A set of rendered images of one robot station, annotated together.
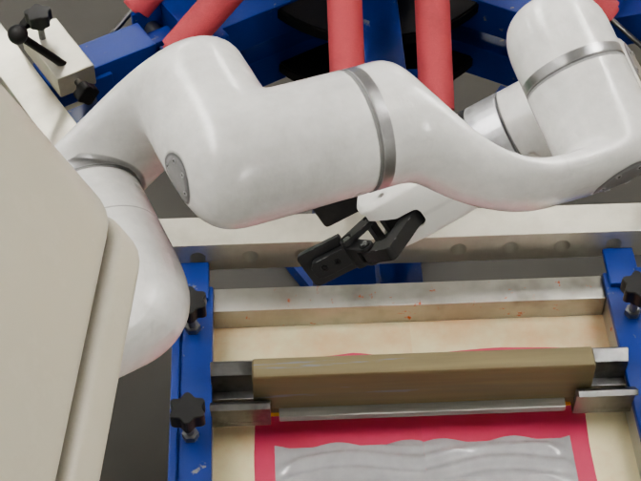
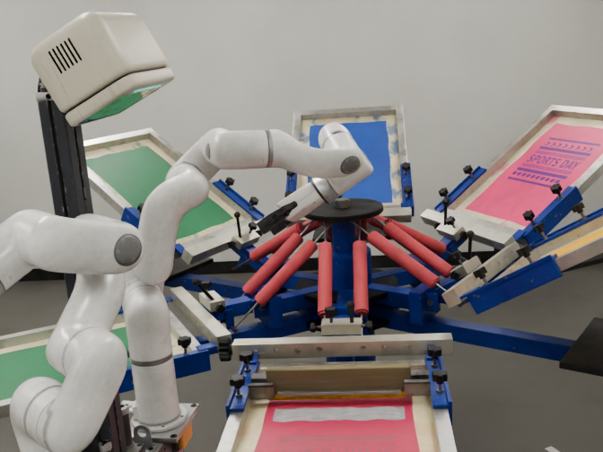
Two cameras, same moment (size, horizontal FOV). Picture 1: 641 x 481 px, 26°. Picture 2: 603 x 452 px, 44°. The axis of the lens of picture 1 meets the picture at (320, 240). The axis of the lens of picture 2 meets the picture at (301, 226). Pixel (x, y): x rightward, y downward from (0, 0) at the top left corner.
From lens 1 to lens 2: 1.08 m
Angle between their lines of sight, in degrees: 34
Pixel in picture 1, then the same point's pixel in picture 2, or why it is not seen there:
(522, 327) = not seen: hidden behind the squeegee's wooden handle
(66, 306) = (151, 55)
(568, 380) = (400, 377)
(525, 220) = (390, 337)
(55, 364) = (145, 56)
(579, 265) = not seen: outside the picture
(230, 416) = (257, 392)
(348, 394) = (306, 383)
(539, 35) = (325, 131)
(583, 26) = (337, 127)
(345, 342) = not seen: hidden behind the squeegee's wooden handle
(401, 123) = (275, 137)
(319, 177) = (248, 147)
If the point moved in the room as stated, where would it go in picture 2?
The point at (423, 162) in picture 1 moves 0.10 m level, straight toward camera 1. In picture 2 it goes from (283, 151) to (270, 159)
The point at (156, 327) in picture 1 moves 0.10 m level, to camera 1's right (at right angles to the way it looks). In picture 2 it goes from (195, 183) to (242, 181)
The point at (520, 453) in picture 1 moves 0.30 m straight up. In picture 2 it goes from (380, 410) to (376, 307)
